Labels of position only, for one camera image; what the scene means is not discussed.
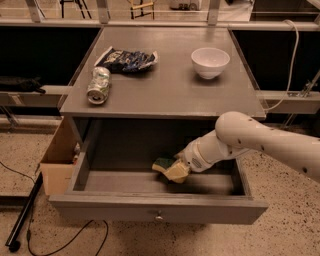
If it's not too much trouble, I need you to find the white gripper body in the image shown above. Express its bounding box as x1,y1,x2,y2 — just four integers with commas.
175,140,213,173

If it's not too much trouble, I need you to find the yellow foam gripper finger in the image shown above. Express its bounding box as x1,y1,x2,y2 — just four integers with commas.
164,159,190,184

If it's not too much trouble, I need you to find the green and yellow sponge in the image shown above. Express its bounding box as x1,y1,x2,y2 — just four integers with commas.
152,156,176,173

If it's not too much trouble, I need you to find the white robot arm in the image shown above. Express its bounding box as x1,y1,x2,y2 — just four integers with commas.
164,112,320,183

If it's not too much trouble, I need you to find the metal drawer knob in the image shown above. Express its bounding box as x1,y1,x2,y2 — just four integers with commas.
154,211,164,222

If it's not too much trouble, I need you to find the open grey top drawer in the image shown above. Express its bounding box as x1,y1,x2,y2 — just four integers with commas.
48,119,269,225

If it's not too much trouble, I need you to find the grey wooden cabinet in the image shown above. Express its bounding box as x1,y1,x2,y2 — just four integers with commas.
60,26,266,120

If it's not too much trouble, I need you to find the white ceramic bowl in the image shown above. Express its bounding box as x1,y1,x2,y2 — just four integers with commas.
191,47,230,79

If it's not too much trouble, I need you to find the crushed silver soda can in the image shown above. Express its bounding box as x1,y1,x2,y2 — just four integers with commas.
87,67,111,105

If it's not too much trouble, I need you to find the cardboard box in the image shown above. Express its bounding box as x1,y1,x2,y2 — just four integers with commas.
40,118,77,196

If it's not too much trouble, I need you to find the crumpled blue chip bag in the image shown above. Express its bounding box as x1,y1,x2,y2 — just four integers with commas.
94,47,158,74

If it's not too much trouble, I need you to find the yellow chair in background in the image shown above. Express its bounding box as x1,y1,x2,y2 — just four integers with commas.
128,0,155,20

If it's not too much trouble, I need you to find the black bar on floor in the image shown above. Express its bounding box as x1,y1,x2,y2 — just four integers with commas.
1,174,43,253

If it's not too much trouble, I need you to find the black object on ledge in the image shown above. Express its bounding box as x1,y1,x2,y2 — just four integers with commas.
0,76,46,94

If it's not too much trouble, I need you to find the white cable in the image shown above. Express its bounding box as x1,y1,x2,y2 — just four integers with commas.
263,19,300,113

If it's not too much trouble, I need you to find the black floor cable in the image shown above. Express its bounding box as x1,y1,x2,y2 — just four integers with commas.
0,161,110,256

